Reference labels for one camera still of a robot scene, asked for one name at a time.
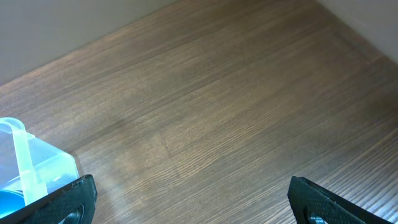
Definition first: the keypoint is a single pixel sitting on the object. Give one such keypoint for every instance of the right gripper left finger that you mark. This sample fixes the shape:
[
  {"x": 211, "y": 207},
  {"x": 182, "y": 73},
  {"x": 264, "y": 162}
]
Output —
[{"x": 72, "y": 203}]

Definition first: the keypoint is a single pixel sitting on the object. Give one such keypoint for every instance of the clear plastic storage bin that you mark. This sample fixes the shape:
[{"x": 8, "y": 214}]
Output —
[{"x": 31, "y": 165}]

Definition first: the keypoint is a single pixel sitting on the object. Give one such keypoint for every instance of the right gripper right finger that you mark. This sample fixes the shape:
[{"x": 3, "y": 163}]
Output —
[{"x": 312, "y": 203}]

